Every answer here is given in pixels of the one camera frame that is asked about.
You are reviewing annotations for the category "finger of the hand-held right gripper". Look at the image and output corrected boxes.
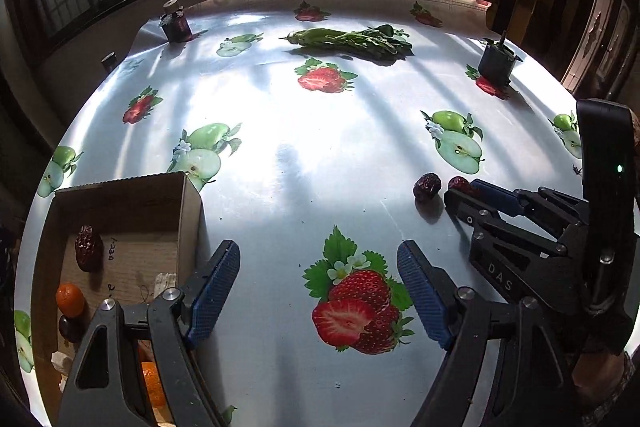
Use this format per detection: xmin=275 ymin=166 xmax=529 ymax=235
xmin=472 ymin=179 xmax=590 ymax=234
xmin=444 ymin=188 xmax=583 ymax=308

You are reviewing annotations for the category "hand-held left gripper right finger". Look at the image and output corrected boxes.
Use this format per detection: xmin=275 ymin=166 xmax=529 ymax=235
xmin=396 ymin=239 xmax=583 ymax=427

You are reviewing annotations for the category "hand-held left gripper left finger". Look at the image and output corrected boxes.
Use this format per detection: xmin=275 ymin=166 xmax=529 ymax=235
xmin=57 ymin=239 xmax=242 ymax=427

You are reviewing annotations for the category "dried red date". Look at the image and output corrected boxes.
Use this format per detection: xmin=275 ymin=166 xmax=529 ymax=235
xmin=447 ymin=176 xmax=476 ymax=198
xmin=413 ymin=173 xmax=442 ymax=202
xmin=75 ymin=225 xmax=104 ymax=272

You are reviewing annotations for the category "shallow cardboard box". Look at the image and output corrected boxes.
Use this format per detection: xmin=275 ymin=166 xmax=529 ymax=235
xmin=31 ymin=172 xmax=206 ymax=427

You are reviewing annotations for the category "small orange mandarin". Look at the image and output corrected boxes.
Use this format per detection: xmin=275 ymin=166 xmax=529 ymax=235
xmin=56 ymin=283 xmax=86 ymax=318
xmin=140 ymin=361 xmax=167 ymax=409

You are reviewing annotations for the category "dark purple plum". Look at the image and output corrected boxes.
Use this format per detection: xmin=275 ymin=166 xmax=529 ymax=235
xmin=58 ymin=314 xmax=85 ymax=343

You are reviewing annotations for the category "person's right forearm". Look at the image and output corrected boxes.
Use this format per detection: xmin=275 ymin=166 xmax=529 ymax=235
xmin=570 ymin=349 xmax=636 ymax=427

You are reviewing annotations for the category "wooden door with glass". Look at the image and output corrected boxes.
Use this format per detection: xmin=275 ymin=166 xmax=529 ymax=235
xmin=560 ymin=0 xmax=640 ymax=98

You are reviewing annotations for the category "black plant pot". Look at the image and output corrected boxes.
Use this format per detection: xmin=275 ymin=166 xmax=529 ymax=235
xmin=477 ymin=32 xmax=523 ymax=90

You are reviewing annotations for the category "fruit-print plastic tablecloth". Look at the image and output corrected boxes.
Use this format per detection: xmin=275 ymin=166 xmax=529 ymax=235
xmin=15 ymin=0 xmax=601 ymax=427

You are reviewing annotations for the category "leafy green vegetable bunch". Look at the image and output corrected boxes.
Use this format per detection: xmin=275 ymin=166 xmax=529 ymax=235
xmin=325 ymin=24 xmax=415 ymax=58

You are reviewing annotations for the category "dark bottle with cork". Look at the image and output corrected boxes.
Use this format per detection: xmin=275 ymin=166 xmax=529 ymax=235
xmin=159 ymin=0 xmax=192 ymax=44

